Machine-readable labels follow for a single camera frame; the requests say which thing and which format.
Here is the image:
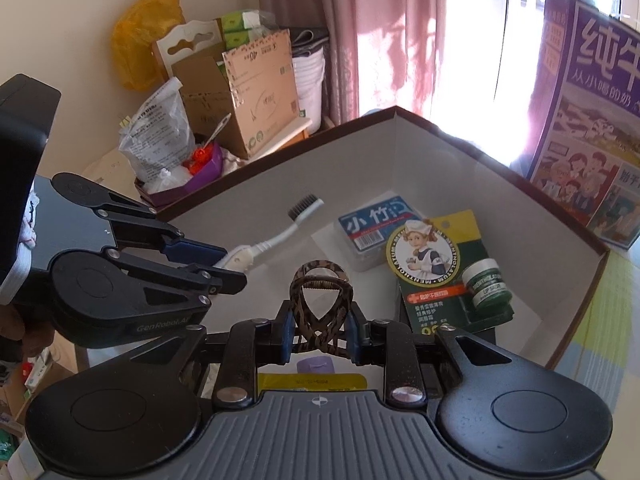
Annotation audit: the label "yellow snack packet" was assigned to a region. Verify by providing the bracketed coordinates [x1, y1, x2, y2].
[257, 372, 368, 392]

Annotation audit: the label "person's left hand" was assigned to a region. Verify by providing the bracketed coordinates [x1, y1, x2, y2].
[0, 305, 56, 361]

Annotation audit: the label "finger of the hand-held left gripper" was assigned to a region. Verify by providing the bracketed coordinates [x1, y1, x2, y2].
[100, 247, 248, 311]
[51, 172, 227, 265]

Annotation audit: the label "plain brown cardboard box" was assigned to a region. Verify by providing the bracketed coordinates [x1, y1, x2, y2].
[152, 20, 236, 136]

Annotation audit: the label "leopard hair claw clip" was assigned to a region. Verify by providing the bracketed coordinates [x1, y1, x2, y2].
[289, 260, 353, 360]

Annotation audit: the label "brown cardboard storage box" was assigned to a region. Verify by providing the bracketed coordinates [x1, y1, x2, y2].
[85, 105, 611, 371]

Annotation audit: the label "metal spoon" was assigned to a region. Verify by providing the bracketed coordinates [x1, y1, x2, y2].
[202, 112, 233, 153]

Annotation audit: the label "printed cardboard box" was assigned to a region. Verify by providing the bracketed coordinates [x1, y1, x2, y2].
[220, 27, 307, 161]

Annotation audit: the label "white plastic buckets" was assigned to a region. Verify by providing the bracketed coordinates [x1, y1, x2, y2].
[290, 27, 331, 136]

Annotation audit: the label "purple octagonal box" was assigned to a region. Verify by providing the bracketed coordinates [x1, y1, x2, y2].
[134, 142, 223, 208]

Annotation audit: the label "pink curtain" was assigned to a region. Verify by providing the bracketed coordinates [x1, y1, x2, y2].
[252, 0, 451, 128]

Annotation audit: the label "small green tissue packs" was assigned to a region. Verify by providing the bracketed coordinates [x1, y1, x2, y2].
[220, 10, 276, 51]

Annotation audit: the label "yellow plastic bag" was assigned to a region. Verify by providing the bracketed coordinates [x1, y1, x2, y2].
[111, 0, 181, 93]

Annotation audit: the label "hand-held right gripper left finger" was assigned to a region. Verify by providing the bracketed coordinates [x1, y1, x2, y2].
[125, 310, 296, 408]

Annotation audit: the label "white toothbrush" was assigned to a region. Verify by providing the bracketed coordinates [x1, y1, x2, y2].
[215, 194, 325, 273]

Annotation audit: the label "blue toothpick box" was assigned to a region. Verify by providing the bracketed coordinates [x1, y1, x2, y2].
[337, 195, 426, 272]

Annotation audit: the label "green balm card pack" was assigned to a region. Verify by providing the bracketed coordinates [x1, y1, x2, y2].
[385, 209, 517, 333]

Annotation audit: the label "clear plastic bag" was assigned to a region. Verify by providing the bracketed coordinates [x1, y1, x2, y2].
[117, 77, 196, 183]

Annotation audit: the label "small purple container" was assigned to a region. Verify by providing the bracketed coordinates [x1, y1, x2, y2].
[295, 355, 337, 375]

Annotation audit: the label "blue printed milk carton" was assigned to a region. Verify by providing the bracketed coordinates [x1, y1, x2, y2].
[525, 0, 640, 250]

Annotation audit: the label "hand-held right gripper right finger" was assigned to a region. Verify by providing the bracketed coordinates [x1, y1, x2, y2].
[345, 310, 516, 408]

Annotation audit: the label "checked cloth desktop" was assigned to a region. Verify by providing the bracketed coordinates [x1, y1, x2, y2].
[550, 247, 640, 411]

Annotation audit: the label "red ornament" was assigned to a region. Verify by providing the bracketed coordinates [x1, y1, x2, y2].
[182, 142, 216, 168]

